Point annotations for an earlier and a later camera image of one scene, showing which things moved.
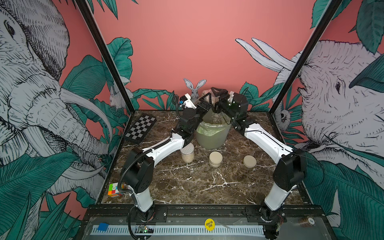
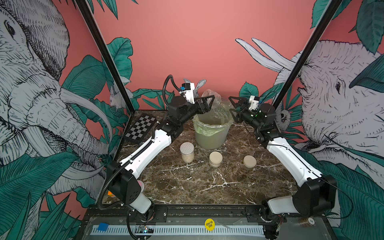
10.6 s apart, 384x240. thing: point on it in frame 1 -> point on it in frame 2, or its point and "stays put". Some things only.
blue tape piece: x=103 y=226 stays put
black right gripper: x=218 y=109 -> x=242 y=115
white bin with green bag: x=213 y=130 stays put
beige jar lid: x=249 y=161 stays put
